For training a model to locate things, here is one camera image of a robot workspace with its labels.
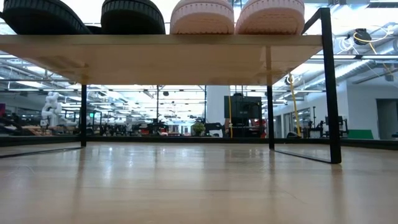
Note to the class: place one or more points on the pink rubber slide sandal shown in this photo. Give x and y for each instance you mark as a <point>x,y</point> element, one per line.
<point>270,18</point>
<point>202,18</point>

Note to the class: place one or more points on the black rubber slide sandal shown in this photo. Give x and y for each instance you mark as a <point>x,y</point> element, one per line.
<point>133,18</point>
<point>40,18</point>

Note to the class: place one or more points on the green potted plant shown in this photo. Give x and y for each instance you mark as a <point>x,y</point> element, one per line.
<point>198,128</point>

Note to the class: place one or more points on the black equipment cabinet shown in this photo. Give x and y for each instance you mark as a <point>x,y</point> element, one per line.
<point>245,115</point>

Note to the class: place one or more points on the white robot figure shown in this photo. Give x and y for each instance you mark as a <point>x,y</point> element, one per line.
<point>53,109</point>

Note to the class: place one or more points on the green panel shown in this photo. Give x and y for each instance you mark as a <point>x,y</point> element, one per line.
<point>360,134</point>

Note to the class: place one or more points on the black metal table frame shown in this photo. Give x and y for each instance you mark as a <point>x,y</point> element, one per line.
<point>186,140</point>

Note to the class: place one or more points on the wooden shelf with black frame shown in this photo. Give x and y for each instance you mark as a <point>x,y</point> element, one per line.
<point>155,59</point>

